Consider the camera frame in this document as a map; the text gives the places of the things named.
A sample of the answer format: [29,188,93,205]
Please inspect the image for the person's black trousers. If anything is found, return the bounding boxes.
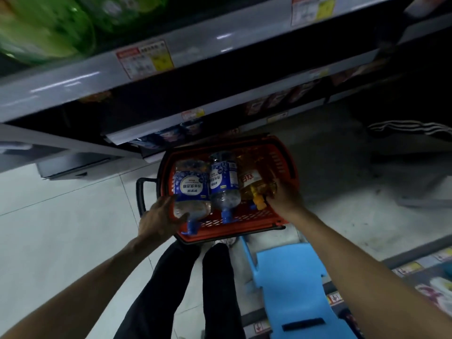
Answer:
[114,241,246,339]

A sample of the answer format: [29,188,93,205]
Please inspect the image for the yellow liquid bottle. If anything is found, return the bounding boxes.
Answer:
[236,154,278,211]

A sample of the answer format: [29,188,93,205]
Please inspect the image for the row of red packets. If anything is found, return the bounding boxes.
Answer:
[245,59,386,116]

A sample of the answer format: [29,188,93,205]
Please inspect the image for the person's left hand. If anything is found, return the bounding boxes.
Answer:
[138,195,190,246]

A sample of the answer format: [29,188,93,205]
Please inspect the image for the person's white shoe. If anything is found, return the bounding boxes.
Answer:
[212,236,237,250]

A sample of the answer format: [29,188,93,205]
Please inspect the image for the grey shelf base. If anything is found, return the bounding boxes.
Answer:
[0,123,142,181]

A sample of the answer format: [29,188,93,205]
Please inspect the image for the large green bottle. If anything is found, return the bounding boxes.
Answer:
[76,0,167,33]
[0,0,97,65]

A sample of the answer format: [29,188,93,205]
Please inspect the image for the person's left forearm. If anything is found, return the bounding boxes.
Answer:
[0,232,174,339]

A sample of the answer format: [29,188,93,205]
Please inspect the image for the black basket handle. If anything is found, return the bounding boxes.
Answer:
[136,177,158,218]

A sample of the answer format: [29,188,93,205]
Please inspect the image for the blue plastic stool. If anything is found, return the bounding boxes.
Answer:
[240,236,358,339]

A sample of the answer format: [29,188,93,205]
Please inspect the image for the slim clear blue-label bottle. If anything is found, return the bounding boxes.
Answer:
[208,151,241,225]

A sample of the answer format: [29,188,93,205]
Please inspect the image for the person's right hand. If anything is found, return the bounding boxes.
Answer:
[266,178,306,222]

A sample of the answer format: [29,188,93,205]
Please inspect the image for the person's right forearm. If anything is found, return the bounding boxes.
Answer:
[283,207,452,339]

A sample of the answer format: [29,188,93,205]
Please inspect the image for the large clear blue-label bottle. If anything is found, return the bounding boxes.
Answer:
[172,159,212,236]

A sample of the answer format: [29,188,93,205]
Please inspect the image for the blue packets on shelf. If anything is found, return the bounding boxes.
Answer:
[130,121,204,149]

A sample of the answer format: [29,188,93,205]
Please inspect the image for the white and pink packets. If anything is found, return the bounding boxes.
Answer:
[415,277,452,315]

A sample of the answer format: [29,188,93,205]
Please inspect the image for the red plastic shopping basket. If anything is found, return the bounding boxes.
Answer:
[156,134,300,245]

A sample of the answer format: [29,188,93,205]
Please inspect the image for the red and yellow price tag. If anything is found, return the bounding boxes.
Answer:
[116,40,174,81]
[291,0,336,27]

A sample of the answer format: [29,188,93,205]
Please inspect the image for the grey metal shelf board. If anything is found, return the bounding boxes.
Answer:
[0,0,401,124]
[105,13,452,146]

